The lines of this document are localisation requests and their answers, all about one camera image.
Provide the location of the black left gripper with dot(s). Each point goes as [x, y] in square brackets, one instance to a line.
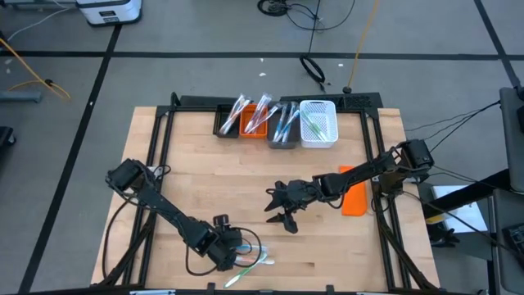
[227, 246]

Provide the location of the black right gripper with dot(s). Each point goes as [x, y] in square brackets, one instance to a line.
[299, 194]

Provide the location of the green toothbrush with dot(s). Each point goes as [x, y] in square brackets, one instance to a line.
[318, 131]
[243, 274]
[312, 123]

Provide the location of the blue toothbrush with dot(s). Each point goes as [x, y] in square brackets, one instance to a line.
[292, 123]
[256, 248]
[281, 123]
[287, 123]

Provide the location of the purple toothbrush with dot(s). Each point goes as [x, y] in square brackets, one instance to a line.
[266, 118]
[258, 112]

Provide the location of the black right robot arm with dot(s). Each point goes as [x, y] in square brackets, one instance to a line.
[360, 174]

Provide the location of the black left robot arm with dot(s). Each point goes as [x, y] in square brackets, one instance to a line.
[163, 209]

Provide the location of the grey plastic basket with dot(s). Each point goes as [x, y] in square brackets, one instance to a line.
[286, 144]

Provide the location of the orange flat mat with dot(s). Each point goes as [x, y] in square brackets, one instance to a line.
[354, 201]

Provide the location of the orange perforated plastic basket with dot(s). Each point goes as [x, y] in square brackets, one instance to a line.
[244, 110]

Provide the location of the white perforated plastic basket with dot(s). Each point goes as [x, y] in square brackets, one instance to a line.
[327, 110]

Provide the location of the black perforated plastic basket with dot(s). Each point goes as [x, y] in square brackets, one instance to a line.
[217, 110]

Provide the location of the white paper sheet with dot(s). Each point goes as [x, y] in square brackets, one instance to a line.
[458, 205]

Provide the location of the grey side desk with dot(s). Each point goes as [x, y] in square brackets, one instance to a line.
[511, 135]

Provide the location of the white Trossen equipment cart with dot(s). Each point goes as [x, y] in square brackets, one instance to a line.
[108, 12]

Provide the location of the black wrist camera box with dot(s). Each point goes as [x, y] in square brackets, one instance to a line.
[221, 220]

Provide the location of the black aluminium table frame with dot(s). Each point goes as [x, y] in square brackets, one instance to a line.
[196, 110]

